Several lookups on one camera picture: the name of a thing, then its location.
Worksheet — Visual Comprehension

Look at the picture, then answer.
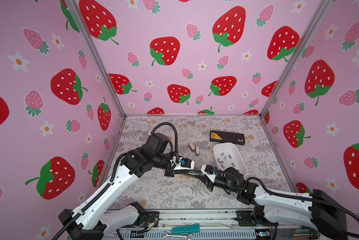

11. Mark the black stapler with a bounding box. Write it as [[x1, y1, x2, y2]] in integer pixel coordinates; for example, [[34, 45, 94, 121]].
[[174, 170, 208, 181]]

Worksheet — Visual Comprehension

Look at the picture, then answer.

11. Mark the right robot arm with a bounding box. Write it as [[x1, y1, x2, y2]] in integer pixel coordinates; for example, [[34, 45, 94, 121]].
[[200, 165, 359, 240]]

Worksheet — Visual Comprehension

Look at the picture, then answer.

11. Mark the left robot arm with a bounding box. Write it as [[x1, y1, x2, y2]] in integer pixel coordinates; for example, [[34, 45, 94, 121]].
[[53, 122, 195, 240]]

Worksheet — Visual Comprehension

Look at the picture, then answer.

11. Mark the white plastic tray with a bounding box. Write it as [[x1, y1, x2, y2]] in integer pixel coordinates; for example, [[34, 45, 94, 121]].
[[213, 143, 248, 177]]

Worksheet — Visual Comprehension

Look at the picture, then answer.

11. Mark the black staple box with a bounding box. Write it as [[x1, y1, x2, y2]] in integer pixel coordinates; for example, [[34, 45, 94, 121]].
[[210, 130, 246, 146]]

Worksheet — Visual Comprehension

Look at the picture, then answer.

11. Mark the silver wrench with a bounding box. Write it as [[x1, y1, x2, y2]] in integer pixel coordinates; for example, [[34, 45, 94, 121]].
[[162, 232, 194, 240]]

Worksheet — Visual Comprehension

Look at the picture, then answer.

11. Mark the teal handled tool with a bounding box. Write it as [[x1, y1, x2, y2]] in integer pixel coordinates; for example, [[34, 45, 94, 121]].
[[170, 224, 201, 235]]

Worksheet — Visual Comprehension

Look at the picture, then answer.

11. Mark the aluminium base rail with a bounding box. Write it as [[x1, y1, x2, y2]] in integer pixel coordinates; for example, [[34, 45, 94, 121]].
[[104, 208, 324, 240]]

